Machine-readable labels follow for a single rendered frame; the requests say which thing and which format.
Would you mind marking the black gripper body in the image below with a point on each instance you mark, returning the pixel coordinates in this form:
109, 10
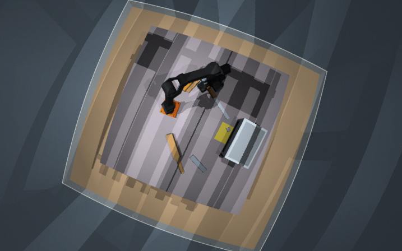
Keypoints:
203, 87

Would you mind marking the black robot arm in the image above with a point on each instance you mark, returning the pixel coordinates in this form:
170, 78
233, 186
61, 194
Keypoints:
211, 72

